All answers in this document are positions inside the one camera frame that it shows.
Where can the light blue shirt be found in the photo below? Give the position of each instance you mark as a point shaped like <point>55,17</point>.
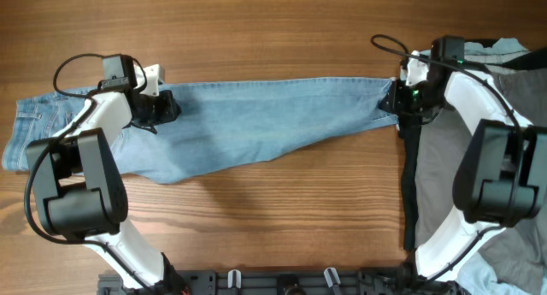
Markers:
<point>493,51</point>

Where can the light blue denim jeans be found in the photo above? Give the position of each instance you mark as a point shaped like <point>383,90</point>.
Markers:
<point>226,124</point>

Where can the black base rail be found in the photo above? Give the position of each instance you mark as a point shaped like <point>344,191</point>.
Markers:
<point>367,281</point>

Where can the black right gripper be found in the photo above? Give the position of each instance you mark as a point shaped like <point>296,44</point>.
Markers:
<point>397,104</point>

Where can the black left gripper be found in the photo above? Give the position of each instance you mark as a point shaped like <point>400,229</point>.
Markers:
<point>168,115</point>

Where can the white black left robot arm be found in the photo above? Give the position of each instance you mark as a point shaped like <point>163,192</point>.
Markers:
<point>75,195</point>

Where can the black garment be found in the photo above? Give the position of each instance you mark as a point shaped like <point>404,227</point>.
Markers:
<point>410,133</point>

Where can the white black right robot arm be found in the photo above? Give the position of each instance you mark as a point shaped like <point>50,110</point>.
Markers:
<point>500,180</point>

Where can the light blue cloth bottom right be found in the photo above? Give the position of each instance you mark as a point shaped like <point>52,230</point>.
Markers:
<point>477,277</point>

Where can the grey trousers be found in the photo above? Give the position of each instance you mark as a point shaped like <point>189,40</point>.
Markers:
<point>518,254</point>

